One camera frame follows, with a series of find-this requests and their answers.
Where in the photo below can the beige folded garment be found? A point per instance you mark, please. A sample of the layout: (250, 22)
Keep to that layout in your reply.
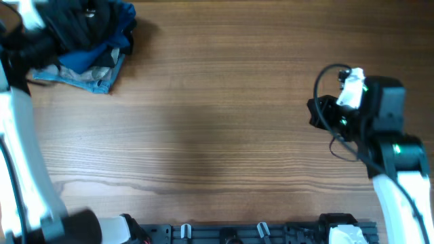
(57, 72)

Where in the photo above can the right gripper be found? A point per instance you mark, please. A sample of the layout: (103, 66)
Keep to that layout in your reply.
(328, 104)

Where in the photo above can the light blue denim garment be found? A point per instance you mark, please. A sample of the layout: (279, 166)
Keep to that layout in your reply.
(99, 87)

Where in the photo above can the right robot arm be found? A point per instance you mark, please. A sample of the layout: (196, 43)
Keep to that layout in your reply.
(369, 112)

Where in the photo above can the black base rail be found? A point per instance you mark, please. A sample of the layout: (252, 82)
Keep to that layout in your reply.
(288, 233)

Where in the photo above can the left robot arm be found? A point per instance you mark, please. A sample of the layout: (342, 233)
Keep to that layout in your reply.
(34, 34)

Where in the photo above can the blue button shirt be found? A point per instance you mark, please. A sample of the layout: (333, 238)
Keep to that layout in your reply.
(101, 47)

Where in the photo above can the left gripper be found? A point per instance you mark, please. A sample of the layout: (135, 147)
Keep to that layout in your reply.
(63, 49)

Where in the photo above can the black polo shirt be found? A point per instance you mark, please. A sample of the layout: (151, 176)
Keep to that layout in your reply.
(81, 24)

